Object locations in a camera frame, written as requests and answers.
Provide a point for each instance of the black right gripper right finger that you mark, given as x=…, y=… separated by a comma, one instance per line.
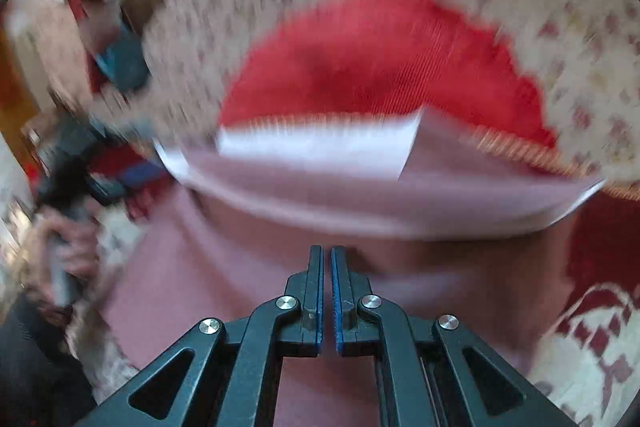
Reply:
x=367, y=325

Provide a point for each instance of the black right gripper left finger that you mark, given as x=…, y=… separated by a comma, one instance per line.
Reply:
x=289, y=326

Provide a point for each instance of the mauve pink garment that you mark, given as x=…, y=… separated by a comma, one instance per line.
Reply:
x=472, y=384

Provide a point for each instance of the person's left hand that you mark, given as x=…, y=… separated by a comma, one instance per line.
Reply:
x=63, y=257

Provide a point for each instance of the teal blue cloth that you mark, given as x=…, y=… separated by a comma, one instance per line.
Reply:
x=122, y=62

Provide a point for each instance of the red and cream leaf blanket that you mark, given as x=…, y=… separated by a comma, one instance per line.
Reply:
x=595, y=306

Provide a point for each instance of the red knit garment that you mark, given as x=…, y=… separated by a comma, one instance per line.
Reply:
x=386, y=58

